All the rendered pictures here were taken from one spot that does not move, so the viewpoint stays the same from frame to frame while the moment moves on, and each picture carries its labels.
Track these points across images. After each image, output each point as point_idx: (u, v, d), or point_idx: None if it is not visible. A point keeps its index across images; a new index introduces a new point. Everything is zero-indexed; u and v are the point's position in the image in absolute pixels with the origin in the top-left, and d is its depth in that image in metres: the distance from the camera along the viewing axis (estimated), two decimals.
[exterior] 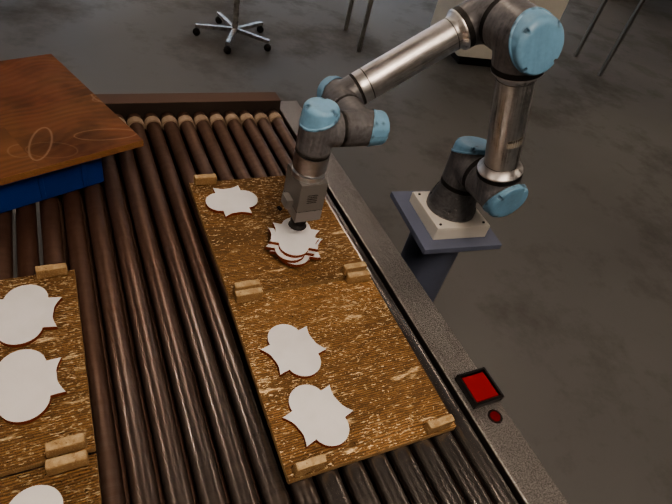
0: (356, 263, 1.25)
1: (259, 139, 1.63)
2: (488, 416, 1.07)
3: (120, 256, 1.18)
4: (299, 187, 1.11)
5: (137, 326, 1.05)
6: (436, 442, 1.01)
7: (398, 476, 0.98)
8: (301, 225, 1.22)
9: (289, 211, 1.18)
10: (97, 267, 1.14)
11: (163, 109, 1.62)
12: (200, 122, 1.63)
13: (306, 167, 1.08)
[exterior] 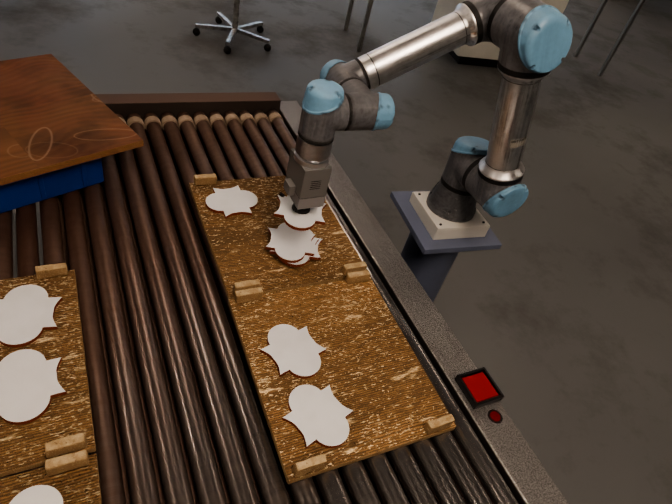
0: (356, 263, 1.25)
1: (259, 139, 1.63)
2: (488, 416, 1.07)
3: (120, 256, 1.18)
4: (302, 172, 1.08)
5: (137, 326, 1.05)
6: (436, 442, 1.01)
7: (398, 476, 0.98)
8: (305, 208, 1.19)
9: (292, 198, 1.15)
10: (97, 267, 1.14)
11: (163, 109, 1.62)
12: (200, 122, 1.63)
13: (309, 151, 1.05)
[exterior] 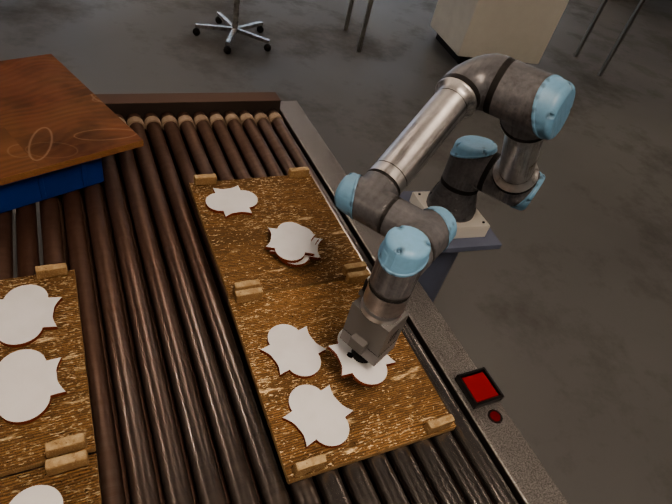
0: (356, 263, 1.25)
1: (259, 139, 1.63)
2: (488, 416, 1.07)
3: (120, 256, 1.18)
4: (382, 332, 0.89)
5: (137, 326, 1.05)
6: (436, 442, 1.01)
7: (398, 476, 0.98)
8: None
9: (360, 353, 0.95)
10: (97, 267, 1.14)
11: (163, 109, 1.62)
12: (200, 122, 1.63)
13: (392, 310, 0.86)
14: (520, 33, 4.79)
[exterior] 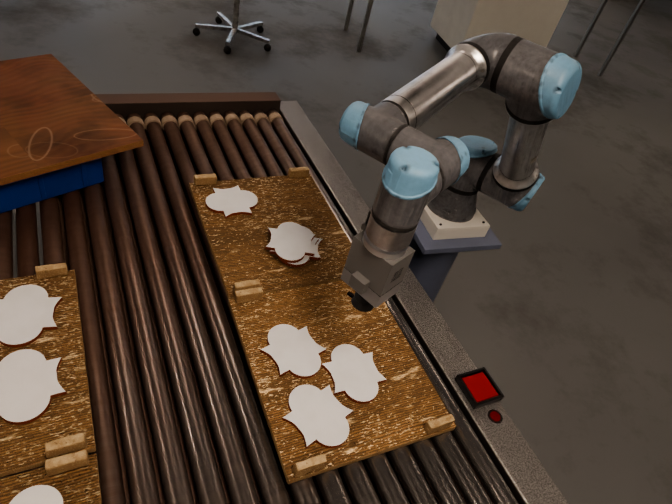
0: None
1: (259, 139, 1.63)
2: (488, 416, 1.07)
3: (120, 256, 1.18)
4: (385, 267, 0.82)
5: (137, 326, 1.05)
6: (436, 442, 1.01)
7: (398, 476, 0.98)
8: (370, 303, 0.94)
9: (361, 294, 0.89)
10: (97, 267, 1.14)
11: (163, 109, 1.62)
12: (200, 122, 1.63)
13: (397, 241, 0.79)
14: (520, 33, 4.79)
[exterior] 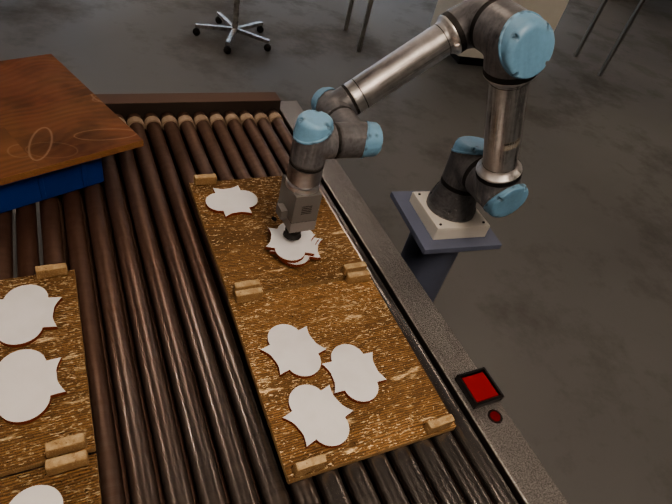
0: (356, 263, 1.25)
1: (259, 139, 1.63)
2: (488, 416, 1.07)
3: (120, 256, 1.18)
4: (293, 198, 1.12)
5: (137, 326, 1.05)
6: (436, 442, 1.01)
7: (398, 476, 0.98)
8: (296, 235, 1.23)
9: (284, 221, 1.19)
10: (97, 267, 1.14)
11: (163, 109, 1.62)
12: (200, 122, 1.63)
13: (300, 179, 1.09)
14: None
